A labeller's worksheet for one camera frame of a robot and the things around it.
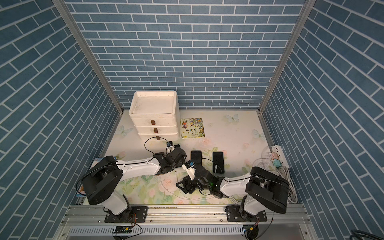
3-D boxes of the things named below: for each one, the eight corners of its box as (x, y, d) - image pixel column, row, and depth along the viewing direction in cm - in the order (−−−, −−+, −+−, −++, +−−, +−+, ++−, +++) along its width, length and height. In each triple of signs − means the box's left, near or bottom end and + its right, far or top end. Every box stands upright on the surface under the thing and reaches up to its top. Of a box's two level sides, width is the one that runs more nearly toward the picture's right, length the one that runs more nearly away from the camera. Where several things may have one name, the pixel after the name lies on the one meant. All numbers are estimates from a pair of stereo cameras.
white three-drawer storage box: (139, 141, 103) (125, 115, 83) (147, 117, 118) (136, 90, 98) (178, 141, 103) (173, 116, 83) (180, 117, 118) (177, 90, 98)
